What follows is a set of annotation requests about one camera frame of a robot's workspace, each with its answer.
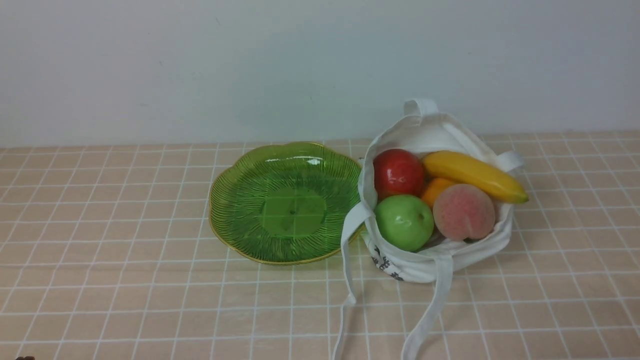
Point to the green apple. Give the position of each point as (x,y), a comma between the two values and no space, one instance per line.
(405,221)

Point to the green glass plate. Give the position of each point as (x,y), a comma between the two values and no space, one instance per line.
(285,204)

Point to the red apple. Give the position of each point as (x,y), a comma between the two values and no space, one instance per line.
(398,172)

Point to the orange fruit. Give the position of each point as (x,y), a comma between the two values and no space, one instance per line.
(434,188)

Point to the pink peach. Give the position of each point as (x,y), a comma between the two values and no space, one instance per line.
(464,212)

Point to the yellow banana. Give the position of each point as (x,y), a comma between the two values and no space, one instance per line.
(462,168)

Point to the white canvas tote bag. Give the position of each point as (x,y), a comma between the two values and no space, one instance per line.
(422,129)

